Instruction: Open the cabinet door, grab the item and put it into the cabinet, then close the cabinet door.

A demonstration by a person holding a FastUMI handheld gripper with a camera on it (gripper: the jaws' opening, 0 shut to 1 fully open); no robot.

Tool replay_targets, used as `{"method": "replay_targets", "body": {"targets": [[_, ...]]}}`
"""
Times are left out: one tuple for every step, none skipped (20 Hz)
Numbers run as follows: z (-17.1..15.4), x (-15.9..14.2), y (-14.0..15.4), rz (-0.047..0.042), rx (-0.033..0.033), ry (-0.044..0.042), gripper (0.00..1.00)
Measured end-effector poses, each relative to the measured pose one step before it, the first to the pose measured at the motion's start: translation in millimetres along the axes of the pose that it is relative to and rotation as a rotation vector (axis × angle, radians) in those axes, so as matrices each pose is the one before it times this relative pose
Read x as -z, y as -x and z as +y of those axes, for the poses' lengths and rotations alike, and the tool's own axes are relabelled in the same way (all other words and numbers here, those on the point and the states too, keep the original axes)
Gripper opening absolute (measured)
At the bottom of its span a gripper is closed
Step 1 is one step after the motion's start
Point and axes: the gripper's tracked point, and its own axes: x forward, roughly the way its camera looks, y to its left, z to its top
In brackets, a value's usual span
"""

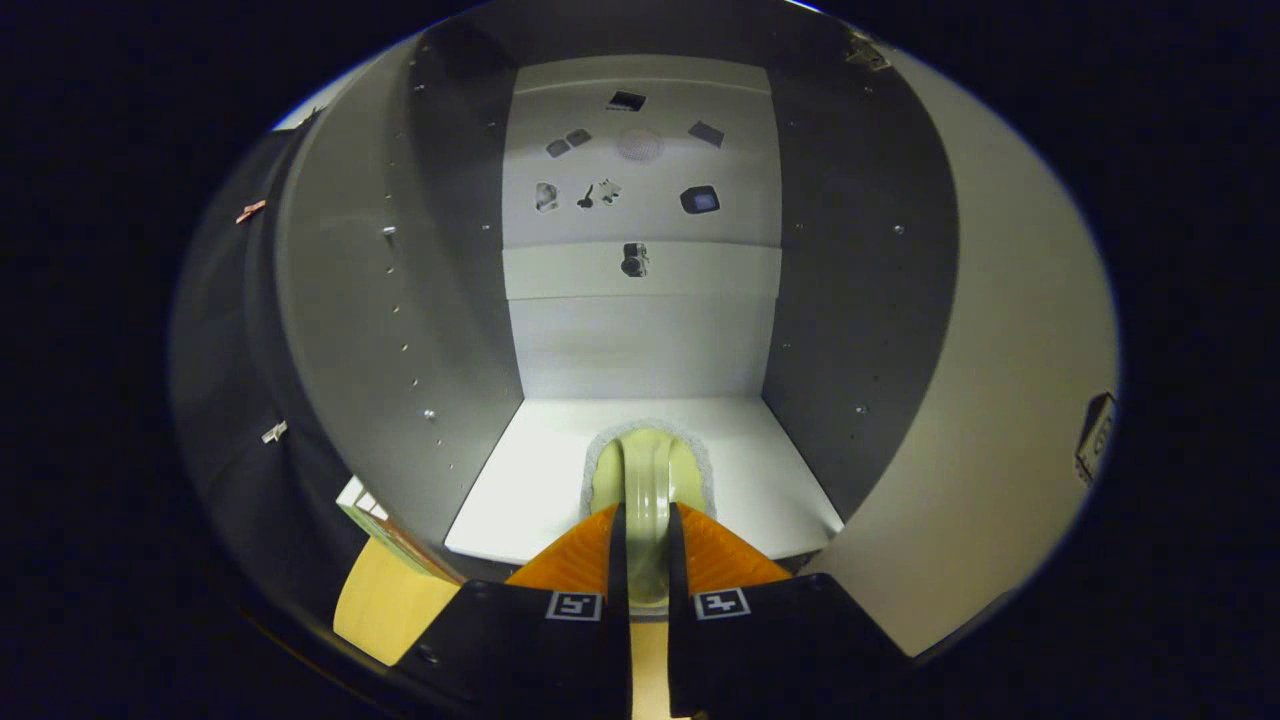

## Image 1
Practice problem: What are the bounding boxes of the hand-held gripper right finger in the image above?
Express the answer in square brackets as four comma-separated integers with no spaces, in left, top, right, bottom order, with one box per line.
[667,502,913,720]

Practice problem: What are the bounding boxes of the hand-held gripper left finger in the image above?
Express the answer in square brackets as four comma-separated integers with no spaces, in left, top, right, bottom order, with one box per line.
[390,503,633,720]

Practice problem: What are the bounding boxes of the green and white plush toy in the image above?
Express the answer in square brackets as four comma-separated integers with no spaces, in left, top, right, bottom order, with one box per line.
[580,420,717,611]

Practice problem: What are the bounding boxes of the white cabinet shelf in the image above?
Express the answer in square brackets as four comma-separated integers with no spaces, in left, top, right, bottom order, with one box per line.
[443,397,846,566]

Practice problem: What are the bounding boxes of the green book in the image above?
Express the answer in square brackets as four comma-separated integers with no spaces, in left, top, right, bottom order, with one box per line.
[336,476,463,584]

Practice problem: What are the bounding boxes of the grey cabinet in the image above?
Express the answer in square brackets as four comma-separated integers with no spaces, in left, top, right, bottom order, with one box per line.
[270,0,961,586]

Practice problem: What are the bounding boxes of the black backdrop cloth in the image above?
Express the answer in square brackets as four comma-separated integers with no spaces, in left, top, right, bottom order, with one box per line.
[170,128,351,611]

